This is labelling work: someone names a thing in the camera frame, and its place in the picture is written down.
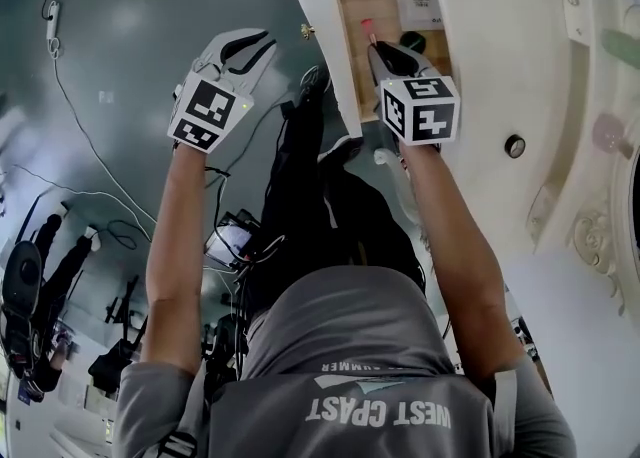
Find white power strip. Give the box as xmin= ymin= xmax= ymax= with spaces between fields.
xmin=45 ymin=0 xmax=62 ymax=55

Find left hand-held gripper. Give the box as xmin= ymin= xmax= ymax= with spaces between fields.
xmin=166 ymin=28 xmax=278 ymax=154

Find cream dressing table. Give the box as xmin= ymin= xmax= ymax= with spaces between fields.
xmin=373 ymin=0 xmax=640 ymax=320

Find person's gray shirt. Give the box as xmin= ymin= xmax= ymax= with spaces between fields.
xmin=113 ymin=265 xmax=579 ymax=458

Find white cable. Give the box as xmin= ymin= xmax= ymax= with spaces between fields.
xmin=52 ymin=50 xmax=154 ymax=242

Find black device with screen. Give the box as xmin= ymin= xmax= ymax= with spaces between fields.
xmin=203 ymin=209 xmax=261 ymax=270

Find pink perfume bottle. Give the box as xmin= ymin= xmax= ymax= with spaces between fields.
xmin=592 ymin=113 xmax=636 ymax=157

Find person's black trousers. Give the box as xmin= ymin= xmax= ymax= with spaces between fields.
xmin=244 ymin=95 xmax=426 ymax=317

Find dark green round jar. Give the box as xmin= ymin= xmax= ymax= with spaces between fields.
xmin=398 ymin=30 xmax=426 ymax=55

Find person's left shoe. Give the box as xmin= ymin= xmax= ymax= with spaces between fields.
xmin=298 ymin=65 xmax=331 ymax=112

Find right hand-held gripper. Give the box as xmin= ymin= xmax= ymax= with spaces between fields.
xmin=367 ymin=39 xmax=462 ymax=148

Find person's right shoe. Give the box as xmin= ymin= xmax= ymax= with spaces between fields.
xmin=319 ymin=134 xmax=365 ymax=165

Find person's shoe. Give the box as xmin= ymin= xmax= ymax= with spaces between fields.
xmin=319 ymin=134 xmax=365 ymax=165
xmin=298 ymin=65 xmax=331 ymax=112

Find person's right forearm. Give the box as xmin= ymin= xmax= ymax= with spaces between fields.
xmin=399 ymin=143 xmax=524 ymax=377

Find person's left forearm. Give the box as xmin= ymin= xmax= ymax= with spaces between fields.
xmin=138 ymin=145 xmax=226 ymax=377

